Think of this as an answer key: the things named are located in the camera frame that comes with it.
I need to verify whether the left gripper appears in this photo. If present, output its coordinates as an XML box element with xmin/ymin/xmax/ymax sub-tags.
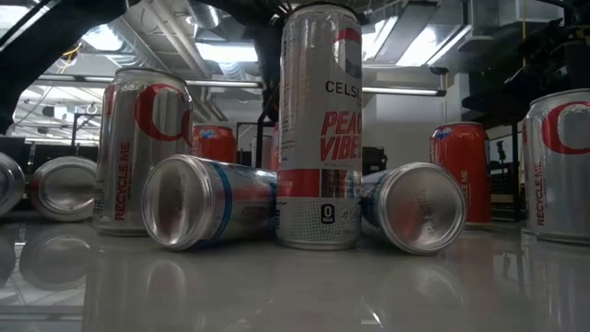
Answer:
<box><xmin>252</xmin><ymin>22</ymin><xmax>283</xmax><ymax>124</ymax></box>

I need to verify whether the ceiling light panel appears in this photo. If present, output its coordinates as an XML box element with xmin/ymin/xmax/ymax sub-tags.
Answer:
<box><xmin>194</xmin><ymin>41</ymin><xmax>259</xmax><ymax>65</ymax></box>

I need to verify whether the black equipment box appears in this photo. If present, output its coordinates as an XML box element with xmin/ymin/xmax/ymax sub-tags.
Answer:
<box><xmin>362</xmin><ymin>146</ymin><xmax>388</xmax><ymax>174</ymax></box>

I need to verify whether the blue silver Red Bull can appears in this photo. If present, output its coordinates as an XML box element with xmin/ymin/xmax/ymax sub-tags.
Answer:
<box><xmin>140</xmin><ymin>153</ymin><xmax>279</xmax><ymax>253</ymax></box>
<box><xmin>360</xmin><ymin>160</ymin><xmax>467</xmax><ymax>256</ymax></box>

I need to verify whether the dark red soda can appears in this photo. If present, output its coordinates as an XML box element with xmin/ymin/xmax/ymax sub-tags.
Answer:
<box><xmin>0</xmin><ymin>151</ymin><xmax>26</xmax><ymax>218</ymax></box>

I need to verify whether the small silver ceiling duct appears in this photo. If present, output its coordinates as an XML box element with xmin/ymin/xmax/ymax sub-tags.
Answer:
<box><xmin>186</xmin><ymin>0</ymin><xmax>222</xmax><ymax>30</ymax></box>

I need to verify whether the yellow hanging cable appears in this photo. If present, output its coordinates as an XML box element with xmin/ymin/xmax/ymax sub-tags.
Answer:
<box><xmin>520</xmin><ymin>0</ymin><xmax>527</xmax><ymax>70</ymax></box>

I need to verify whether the white Celsius Peach Vibe can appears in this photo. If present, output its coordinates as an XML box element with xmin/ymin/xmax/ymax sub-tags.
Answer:
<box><xmin>275</xmin><ymin>1</ymin><xmax>364</xmax><ymax>252</ymax></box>

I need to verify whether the silver Diet Coke can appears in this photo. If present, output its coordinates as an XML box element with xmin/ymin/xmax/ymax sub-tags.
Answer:
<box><xmin>91</xmin><ymin>66</ymin><xmax>195</xmax><ymax>238</ymax></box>
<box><xmin>521</xmin><ymin>88</ymin><xmax>590</xmax><ymax>245</ymax></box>

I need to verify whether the black mesh cart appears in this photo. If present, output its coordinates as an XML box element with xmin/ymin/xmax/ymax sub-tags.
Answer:
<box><xmin>490</xmin><ymin>171</ymin><xmax>516</xmax><ymax>195</ymax></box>

